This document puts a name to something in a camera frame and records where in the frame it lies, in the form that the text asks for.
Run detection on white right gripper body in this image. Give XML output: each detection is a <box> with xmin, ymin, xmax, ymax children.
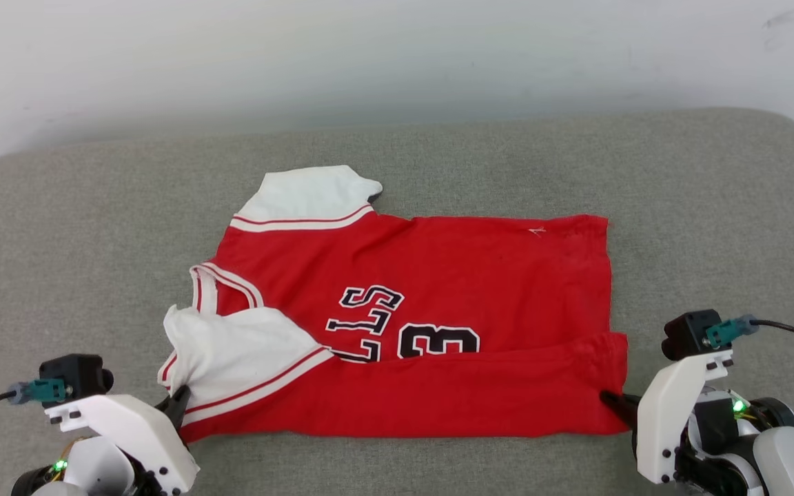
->
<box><xmin>634</xmin><ymin>349</ymin><xmax>735</xmax><ymax>485</ymax></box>

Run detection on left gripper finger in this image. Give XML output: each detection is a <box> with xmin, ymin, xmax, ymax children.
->
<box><xmin>161</xmin><ymin>385</ymin><xmax>192</xmax><ymax>432</ymax></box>

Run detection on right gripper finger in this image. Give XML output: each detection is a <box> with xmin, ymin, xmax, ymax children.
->
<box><xmin>600</xmin><ymin>389</ymin><xmax>641</xmax><ymax>432</ymax></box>

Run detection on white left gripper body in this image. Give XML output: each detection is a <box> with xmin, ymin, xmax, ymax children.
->
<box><xmin>44</xmin><ymin>393</ymin><xmax>200</xmax><ymax>496</ymax></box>

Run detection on red and white jersey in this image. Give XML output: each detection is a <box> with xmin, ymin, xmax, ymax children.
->
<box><xmin>157</xmin><ymin>164</ymin><xmax>629</xmax><ymax>444</ymax></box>

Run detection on black right camera cable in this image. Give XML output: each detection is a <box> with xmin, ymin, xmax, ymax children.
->
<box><xmin>705</xmin><ymin>314</ymin><xmax>794</xmax><ymax>352</ymax></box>

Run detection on black camera cable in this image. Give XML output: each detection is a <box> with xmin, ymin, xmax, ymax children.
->
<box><xmin>705</xmin><ymin>314</ymin><xmax>794</xmax><ymax>352</ymax></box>
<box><xmin>0</xmin><ymin>380</ymin><xmax>68</xmax><ymax>421</ymax></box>

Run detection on black left camera cable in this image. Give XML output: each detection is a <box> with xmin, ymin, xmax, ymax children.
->
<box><xmin>0</xmin><ymin>380</ymin><xmax>68</xmax><ymax>421</ymax></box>

